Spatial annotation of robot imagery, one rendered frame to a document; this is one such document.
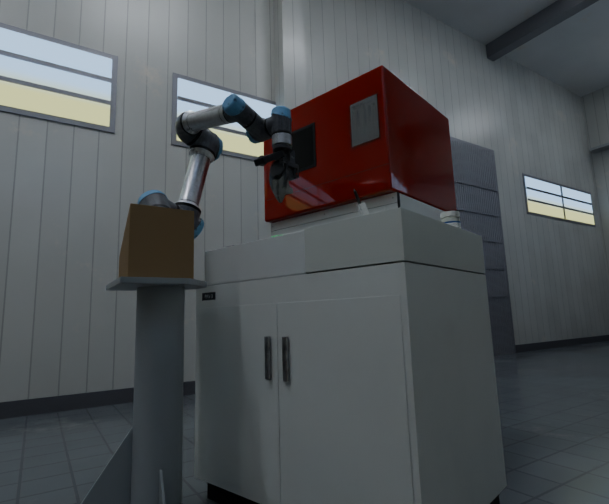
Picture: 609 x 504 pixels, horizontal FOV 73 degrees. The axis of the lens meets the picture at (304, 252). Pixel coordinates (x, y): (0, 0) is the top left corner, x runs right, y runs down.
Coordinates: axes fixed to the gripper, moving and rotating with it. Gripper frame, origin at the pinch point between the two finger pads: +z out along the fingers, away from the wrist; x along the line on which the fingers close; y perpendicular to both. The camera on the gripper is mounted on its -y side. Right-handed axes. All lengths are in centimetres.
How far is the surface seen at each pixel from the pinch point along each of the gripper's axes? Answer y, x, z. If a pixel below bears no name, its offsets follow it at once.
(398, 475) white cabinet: -4, -45, 82
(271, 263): -3.9, 0.3, 23.9
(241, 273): -3.9, 16.4, 25.9
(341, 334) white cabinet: -4, -29, 48
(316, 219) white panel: 59, 31, -7
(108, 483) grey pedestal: -40, 37, 92
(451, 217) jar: 48, -43, 7
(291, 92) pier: 222, 199, -215
